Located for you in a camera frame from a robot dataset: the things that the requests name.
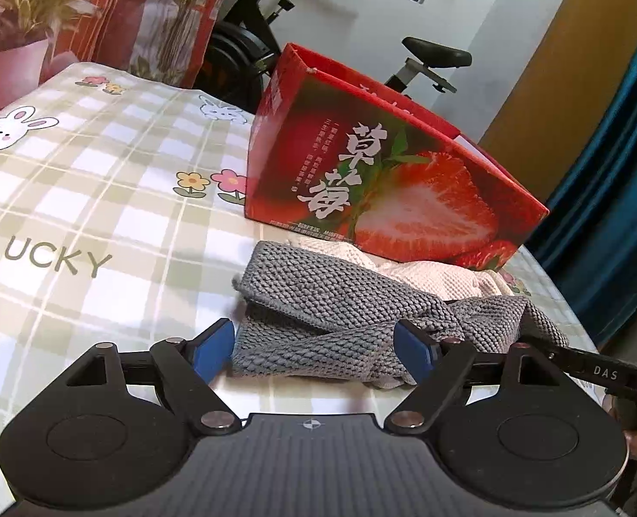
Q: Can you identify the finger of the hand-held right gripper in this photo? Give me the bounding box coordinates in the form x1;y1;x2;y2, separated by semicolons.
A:
520;333;585;377

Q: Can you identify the black exercise bike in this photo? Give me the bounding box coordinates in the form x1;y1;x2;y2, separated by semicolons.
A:
202;0;473;115

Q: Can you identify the printed backdrop cloth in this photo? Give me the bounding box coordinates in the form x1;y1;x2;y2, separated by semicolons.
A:
0;0;242;131

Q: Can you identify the checked bed sheet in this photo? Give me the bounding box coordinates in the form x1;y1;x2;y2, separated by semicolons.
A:
0;62;606;517

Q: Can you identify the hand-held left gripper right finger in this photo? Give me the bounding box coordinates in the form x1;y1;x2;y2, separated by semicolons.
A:
385;319;565;435

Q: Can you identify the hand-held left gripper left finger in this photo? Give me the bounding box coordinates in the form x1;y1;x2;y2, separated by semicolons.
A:
65;318;242;435

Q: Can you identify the red strawberry cardboard box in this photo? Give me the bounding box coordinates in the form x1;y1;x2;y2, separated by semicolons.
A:
243;42;550;273

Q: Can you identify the beige knitted towel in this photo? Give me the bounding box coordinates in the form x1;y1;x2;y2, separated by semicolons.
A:
286;234;532;303

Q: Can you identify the brown wooden door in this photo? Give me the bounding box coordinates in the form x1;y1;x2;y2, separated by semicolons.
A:
480;0;637;196

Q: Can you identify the blue curtain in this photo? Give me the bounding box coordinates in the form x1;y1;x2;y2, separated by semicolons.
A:
528;0;637;346

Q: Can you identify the grey knitted towel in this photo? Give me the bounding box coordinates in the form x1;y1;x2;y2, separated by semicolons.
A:
231;240;570;389

